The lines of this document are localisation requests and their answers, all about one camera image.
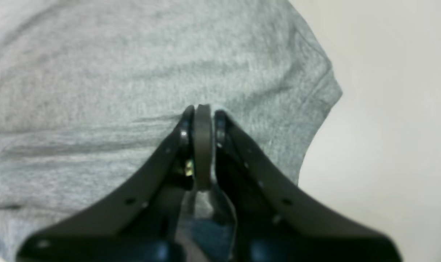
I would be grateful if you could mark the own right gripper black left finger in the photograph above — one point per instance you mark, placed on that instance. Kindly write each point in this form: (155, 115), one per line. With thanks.
(135, 223)

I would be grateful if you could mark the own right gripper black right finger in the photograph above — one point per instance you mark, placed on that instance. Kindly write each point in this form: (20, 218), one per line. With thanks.
(275, 220)

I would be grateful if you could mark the grey T-shirt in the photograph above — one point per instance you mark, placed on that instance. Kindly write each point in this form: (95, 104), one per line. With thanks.
(89, 88)

